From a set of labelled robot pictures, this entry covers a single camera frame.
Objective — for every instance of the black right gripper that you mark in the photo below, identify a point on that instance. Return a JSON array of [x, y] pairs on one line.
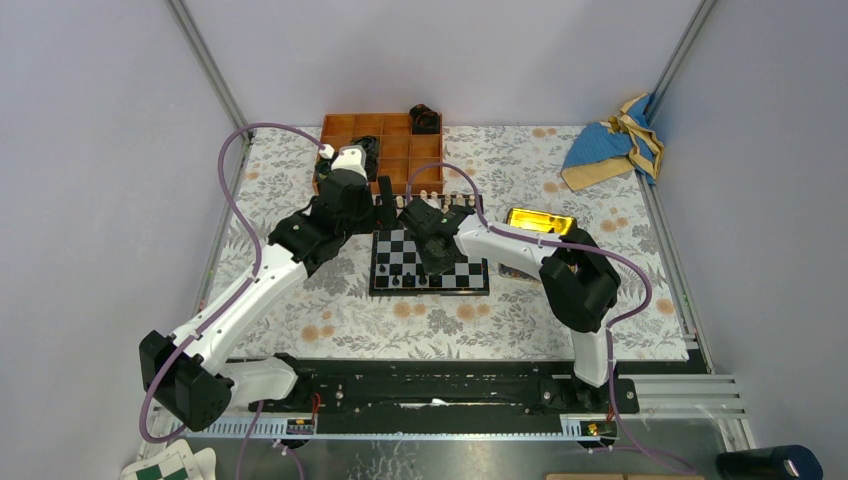
[[435, 268]]

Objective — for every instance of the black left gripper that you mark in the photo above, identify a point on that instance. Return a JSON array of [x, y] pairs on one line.
[[385, 212]]

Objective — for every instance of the gold tin of black pieces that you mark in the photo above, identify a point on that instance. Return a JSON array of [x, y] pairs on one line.
[[536, 221]]

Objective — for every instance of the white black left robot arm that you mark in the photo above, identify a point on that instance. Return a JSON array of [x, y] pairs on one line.
[[188, 372]]

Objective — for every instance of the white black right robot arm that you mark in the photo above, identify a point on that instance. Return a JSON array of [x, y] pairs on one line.
[[579, 282]]

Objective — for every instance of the black silver chess board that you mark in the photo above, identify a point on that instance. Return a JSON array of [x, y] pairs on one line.
[[470, 278]]

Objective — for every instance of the orange compartment tray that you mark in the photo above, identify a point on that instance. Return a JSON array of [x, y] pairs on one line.
[[401, 151]]

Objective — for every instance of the black coil middle compartment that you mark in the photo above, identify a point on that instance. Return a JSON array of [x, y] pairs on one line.
[[371, 147]]

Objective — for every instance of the black coil compartment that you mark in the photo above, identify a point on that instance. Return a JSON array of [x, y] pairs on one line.
[[371, 147], [424, 120]]

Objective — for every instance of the black coil top compartment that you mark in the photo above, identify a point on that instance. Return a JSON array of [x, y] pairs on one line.
[[424, 120]]

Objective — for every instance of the floral table mat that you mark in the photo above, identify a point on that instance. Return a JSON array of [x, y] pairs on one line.
[[332, 315]]

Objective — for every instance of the blue yellow cloth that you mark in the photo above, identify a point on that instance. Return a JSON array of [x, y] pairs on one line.
[[623, 143]]

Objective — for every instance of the green white checkered paper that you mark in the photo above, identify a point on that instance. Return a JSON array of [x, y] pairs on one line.
[[177, 462]]

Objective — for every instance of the black cylinder bottom right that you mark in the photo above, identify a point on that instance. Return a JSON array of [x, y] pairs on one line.
[[786, 462]]

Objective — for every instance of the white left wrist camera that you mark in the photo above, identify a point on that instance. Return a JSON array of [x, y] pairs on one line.
[[351, 158]]

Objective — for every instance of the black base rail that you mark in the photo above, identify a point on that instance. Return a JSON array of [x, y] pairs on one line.
[[446, 397]]

